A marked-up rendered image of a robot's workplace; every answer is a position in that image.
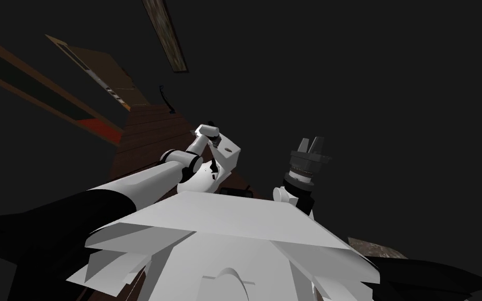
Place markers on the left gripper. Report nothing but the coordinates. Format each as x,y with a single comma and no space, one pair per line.
227,155

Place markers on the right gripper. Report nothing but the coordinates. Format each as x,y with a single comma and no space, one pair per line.
308,162

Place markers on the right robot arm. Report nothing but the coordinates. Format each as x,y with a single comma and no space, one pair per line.
285,194

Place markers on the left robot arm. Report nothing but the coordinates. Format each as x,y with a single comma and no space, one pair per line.
140,188

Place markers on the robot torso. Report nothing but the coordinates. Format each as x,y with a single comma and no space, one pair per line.
232,234

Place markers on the brown cabinet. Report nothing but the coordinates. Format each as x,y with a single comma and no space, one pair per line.
111,79

